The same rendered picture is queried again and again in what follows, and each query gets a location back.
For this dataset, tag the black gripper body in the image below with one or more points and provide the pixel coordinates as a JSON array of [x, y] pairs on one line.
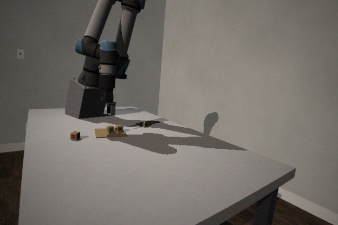
[[107, 81]]

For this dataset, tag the tan flat mat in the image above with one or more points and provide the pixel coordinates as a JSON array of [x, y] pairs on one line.
[[101, 133]]

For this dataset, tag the tan letter block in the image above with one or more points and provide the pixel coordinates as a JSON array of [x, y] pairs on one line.
[[118, 128], [110, 129], [75, 135], [143, 123]]

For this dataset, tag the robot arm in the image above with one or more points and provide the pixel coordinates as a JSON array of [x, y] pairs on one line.
[[108, 52]]

